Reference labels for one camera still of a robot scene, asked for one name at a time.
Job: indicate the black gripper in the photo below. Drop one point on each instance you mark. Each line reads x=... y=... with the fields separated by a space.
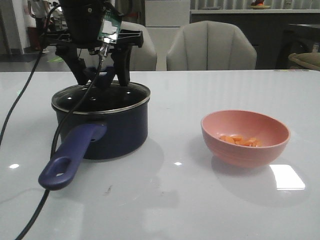
x=83 y=21

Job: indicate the glass lid with blue knob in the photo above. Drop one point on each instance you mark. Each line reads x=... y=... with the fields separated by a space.
x=106 y=96

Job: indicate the orange ham slices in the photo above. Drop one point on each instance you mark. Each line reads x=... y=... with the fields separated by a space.
x=241 y=141

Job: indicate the pink bowl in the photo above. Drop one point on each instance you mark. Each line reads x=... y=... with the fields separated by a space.
x=273 y=134

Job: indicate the green circuit board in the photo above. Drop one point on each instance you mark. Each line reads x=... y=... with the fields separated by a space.
x=110 y=27

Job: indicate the left beige chair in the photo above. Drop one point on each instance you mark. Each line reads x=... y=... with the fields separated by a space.
x=142 y=58

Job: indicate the beige chair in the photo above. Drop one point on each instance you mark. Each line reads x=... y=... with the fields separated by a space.
x=142 y=58
x=210 y=46

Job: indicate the standing person in background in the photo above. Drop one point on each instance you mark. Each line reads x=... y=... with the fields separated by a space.
x=38 y=10

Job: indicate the white cabinet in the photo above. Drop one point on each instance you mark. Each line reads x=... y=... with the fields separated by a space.
x=163 y=18

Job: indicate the dark blue saucepan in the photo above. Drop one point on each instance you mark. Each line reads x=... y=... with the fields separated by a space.
x=95 y=136

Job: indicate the right beige chair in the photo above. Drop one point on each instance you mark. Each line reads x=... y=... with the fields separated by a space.
x=210 y=46

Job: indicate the fruit plate on counter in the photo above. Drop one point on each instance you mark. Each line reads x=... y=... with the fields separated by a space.
x=258 y=5

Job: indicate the dark counter with white top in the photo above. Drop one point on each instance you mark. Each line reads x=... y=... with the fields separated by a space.
x=262 y=27

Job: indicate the beige cushion seat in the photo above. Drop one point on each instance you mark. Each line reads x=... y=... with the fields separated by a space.
x=310 y=61

